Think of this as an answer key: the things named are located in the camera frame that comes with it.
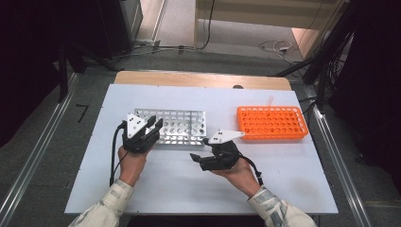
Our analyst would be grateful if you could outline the black tripod stand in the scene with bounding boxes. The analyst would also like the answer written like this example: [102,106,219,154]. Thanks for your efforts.
[273,0,360,108]

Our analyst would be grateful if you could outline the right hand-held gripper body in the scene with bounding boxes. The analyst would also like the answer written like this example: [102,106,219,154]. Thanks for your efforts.
[200,131,245,171]

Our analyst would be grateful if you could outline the grey power strip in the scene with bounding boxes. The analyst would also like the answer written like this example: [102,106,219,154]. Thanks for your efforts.
[135,39,162,48]

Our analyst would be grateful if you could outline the metal test tube rack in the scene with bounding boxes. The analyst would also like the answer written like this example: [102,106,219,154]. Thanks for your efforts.
[133,108,207,147]

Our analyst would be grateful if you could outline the black metal stand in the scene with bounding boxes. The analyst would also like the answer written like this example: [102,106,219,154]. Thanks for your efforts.
[56,41,121,103]

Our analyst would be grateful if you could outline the beige furniture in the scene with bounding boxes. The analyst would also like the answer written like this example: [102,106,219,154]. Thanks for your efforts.
[193,0,348,60]

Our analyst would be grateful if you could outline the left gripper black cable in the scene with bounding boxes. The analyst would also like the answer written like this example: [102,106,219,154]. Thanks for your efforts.
[109,121,129,187]

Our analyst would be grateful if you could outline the orange test tube rack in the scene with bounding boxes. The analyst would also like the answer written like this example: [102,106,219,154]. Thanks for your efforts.
[235,105,309,141]

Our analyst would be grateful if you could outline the black cabinet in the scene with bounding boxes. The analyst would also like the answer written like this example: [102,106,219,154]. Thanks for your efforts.
[96,0,145,60]

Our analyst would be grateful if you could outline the person's left hand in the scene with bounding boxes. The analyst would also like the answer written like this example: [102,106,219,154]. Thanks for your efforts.
[117,145,154,187]

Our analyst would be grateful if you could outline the white floor cable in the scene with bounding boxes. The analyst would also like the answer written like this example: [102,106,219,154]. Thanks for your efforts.
[258,40,294,64]

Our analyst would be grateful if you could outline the aluminium floor rail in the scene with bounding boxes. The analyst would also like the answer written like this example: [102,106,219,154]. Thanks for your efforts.
[0,72,79,227]
[304,84,373,227]

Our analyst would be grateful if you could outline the dark curtain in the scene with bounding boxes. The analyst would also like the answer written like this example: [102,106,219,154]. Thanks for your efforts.
[327,0,401,190]
[0,0,102,149]

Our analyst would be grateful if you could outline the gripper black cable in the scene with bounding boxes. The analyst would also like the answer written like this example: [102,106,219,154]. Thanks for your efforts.
[109,121,129,187]
[239,152,264,186]

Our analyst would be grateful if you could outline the person's right hand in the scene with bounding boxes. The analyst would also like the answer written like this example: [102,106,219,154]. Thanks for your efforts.
[209,158,262,198]

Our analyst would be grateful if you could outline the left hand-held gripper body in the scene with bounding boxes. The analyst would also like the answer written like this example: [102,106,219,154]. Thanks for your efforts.
[121,113,160,154]

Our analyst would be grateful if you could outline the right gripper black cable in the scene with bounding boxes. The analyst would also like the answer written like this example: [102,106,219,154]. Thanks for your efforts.
[239,152,264,186]

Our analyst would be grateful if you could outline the hanging black cable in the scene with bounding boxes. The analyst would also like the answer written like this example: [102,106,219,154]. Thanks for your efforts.
[198,0,216,51]

